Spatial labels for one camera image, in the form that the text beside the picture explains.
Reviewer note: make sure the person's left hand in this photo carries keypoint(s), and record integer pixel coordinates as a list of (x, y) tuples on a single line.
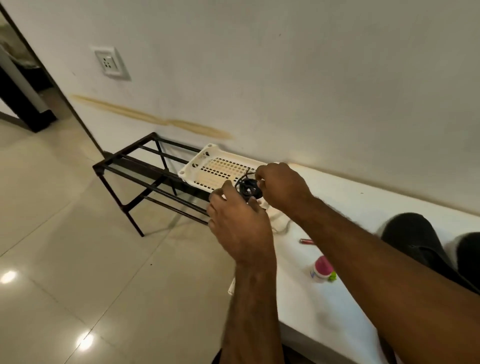
[(240, 229)]

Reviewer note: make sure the person's right hand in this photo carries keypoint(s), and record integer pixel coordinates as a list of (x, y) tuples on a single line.
[(283, 187)]

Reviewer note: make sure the black shoelace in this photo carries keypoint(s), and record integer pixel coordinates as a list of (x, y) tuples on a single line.
[(241, 180), (250, 189)]

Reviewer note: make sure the grey shoelaces bundle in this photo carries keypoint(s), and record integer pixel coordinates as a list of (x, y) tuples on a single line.
[(279, 221)]

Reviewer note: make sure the dark sneaker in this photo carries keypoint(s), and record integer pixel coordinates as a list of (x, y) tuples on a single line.
[(416, 238), (469, 259)]

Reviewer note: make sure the person's right forearm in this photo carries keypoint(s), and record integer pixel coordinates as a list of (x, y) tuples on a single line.
[(390, 285)]

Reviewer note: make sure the person's left forearm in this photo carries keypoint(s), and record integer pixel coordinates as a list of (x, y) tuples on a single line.
[(251, 319)]

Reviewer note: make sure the small red stick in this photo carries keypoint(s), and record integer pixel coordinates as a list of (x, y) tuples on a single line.
[(306, 241)]

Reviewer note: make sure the white perforated plastic tray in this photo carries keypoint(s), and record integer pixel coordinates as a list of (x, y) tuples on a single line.
[(214, 169)]

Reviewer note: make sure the pink capped white bottle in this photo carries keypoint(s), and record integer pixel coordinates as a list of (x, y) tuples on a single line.
[(323, 268)]

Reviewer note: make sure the green marker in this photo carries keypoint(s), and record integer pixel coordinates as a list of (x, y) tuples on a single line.
[(331, 277)]

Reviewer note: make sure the black metal rack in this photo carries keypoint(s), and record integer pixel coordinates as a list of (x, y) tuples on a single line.
[(142, 184)]

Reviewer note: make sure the white wall socket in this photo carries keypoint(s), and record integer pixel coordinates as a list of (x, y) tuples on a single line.
[(110, 63)]

